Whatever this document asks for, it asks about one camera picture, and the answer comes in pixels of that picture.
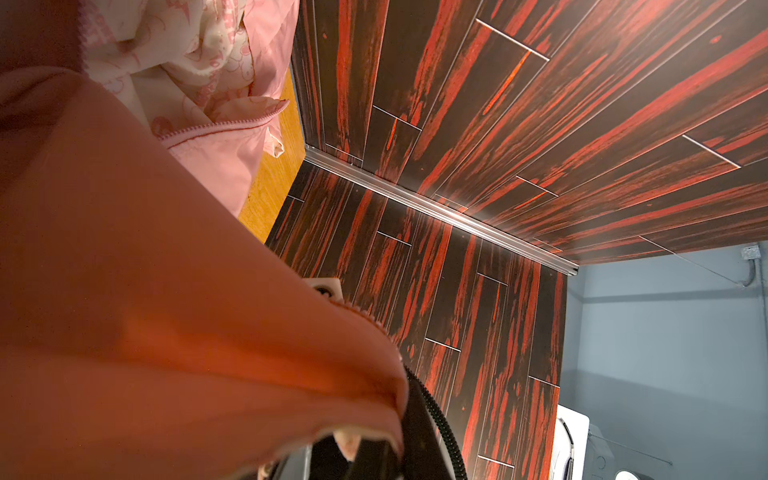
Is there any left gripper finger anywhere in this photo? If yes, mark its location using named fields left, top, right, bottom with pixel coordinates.
left=345, top=374, right=456, bottom=479

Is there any pink zip jacket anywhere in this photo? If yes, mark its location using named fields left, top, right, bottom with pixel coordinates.
left=1, top=1, right=408, bottom=479

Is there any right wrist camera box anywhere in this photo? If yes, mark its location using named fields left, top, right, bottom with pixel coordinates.
left=305, top=277, right=344, bottom=301

